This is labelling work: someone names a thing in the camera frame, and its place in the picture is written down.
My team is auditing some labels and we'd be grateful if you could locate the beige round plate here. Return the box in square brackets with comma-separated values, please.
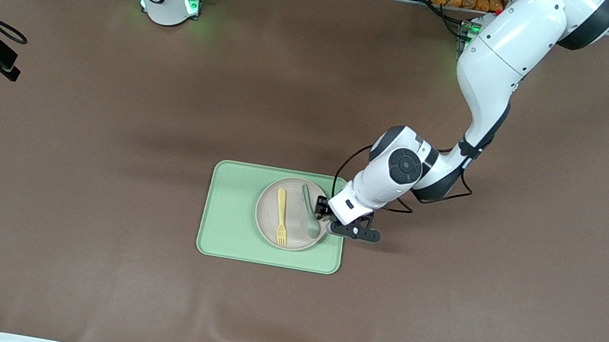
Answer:
[250, 172, 337, 257]

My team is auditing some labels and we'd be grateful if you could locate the pale green plastic spoon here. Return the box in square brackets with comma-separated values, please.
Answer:
[294, 184, 329, 240]

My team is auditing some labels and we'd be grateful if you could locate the light green rectangular tray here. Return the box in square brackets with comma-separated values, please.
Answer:
[194, 156, 354, 277]

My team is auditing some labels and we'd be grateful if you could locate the yellow plastic fork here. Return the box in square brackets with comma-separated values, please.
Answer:
[268, 186, 296, 248]

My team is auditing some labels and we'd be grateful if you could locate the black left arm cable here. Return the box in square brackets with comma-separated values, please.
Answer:
[330, 139, 478, 225]

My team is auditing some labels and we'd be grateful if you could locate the brown table mat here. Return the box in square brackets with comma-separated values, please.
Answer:
[0, 0, 609, 342]

